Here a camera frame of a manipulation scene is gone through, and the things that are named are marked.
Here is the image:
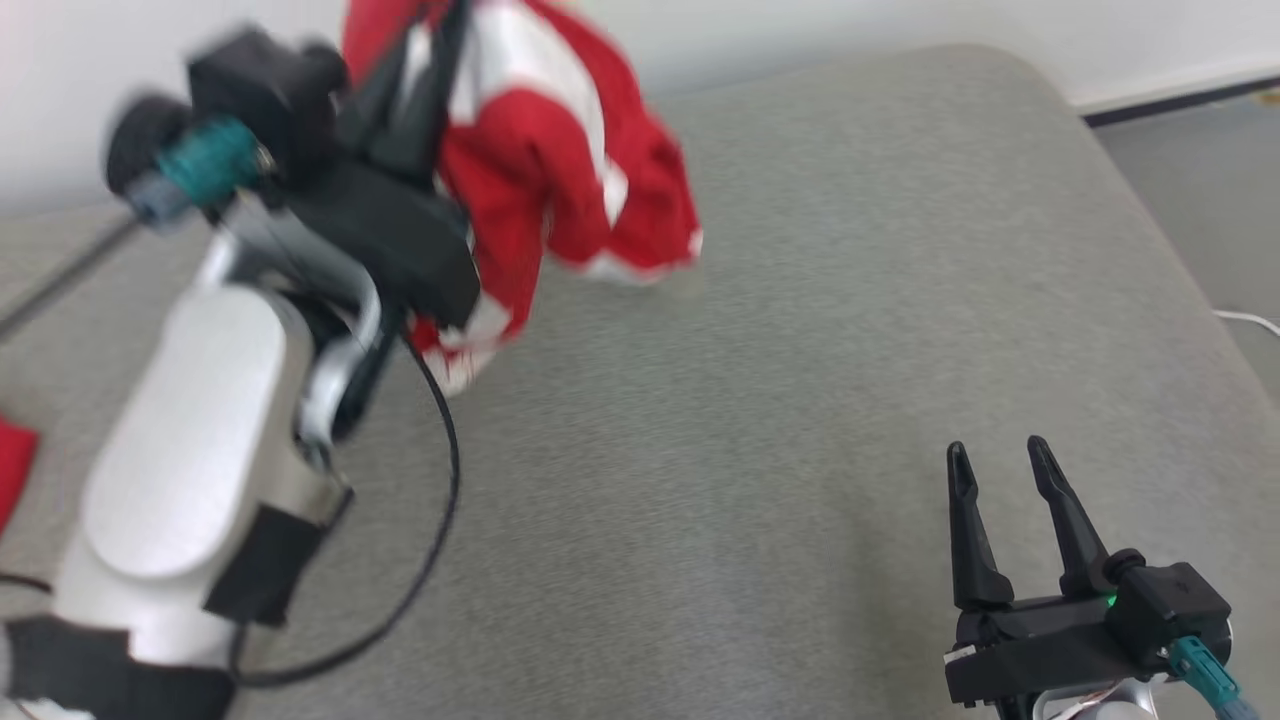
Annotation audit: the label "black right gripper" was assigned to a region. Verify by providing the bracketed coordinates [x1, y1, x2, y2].
[944, 435, 1167, 720]

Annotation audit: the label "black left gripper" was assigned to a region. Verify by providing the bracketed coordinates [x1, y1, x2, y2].
[285, 0, 484, 333]

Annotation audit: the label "grey fabric bed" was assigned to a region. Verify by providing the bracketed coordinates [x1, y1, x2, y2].
[0, 42, 1280, 720]

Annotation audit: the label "white and dark baseboard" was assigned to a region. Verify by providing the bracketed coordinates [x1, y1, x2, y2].
[1075, 60, 1280, 128]

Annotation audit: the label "teal right camera connector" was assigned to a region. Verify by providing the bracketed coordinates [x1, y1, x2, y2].
[1165, 635, 1261, 720]

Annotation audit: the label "teal camera connector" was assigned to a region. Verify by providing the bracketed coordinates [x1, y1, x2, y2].
[125, 115, 269, 226]
[1165, 635, 1261, 720]

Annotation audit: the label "teal left camera connector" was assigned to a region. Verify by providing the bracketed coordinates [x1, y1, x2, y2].
[125, 115, 269, 226]

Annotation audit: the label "white floor cable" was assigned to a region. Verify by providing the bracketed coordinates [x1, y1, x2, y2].
[1213, 308, 1280, 338]

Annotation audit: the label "red shorts with white stripe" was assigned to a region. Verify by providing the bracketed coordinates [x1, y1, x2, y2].
[340, 0, 704, 396]

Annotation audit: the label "black left camera cable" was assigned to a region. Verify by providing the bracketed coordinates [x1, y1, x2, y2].
[0, 210, 141, 341]

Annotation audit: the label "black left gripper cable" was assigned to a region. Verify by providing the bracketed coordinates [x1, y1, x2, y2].
[228, 335, 462, 691]

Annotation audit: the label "red shirt with white sleeves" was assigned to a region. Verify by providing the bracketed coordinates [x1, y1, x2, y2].
[0, 415, 41, 536]

